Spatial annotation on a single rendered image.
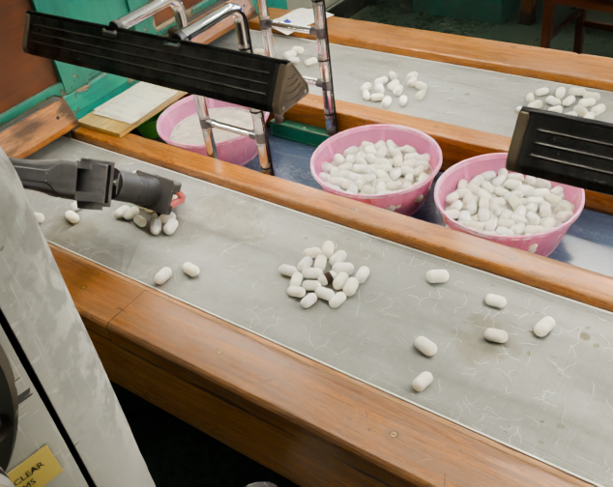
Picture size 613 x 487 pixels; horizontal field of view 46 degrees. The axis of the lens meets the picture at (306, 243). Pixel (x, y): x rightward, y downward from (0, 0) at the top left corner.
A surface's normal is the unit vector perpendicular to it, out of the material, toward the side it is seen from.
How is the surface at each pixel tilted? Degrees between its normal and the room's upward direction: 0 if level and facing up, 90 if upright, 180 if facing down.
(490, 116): 0
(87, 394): 90
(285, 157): 0
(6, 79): 90
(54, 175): 72
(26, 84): 90
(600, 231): 0
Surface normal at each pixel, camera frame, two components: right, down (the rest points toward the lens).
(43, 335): 0.90, 0.18
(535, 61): -0.11, -0.77
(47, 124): 0.69, -0.05
